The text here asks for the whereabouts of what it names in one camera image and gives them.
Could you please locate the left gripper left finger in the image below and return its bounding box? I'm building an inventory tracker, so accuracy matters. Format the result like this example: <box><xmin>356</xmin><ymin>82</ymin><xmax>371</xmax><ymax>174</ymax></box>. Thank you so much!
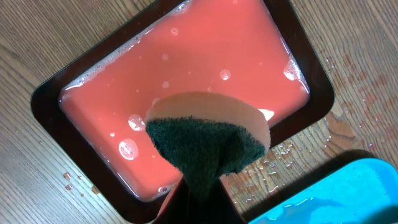
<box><xmin>153</xmin><ymin>179</ymin><xmax>199</xmax><ymax>224</ymax></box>

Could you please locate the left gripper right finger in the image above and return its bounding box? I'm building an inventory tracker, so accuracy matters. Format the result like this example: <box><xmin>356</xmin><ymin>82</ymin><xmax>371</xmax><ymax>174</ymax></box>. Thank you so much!
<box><xmin>215</xmin><ymin>179</ymin><xmax>246</xmax><ymax>224</ymax></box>

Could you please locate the teal plastic serving tray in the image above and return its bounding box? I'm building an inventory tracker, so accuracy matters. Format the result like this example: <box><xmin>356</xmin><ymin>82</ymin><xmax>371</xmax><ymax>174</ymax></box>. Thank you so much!
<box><xmin>253</xmin><ymin>159</ymin><xmax>397</xmax><ymax>224</ymax></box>

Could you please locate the dark red water tray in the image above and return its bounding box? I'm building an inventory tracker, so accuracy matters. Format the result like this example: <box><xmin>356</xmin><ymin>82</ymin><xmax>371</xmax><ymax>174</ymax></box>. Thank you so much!
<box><xmin>31</xmin><ymin>1</ymin><xmax>334</xmax><ymax>223</ymax></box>

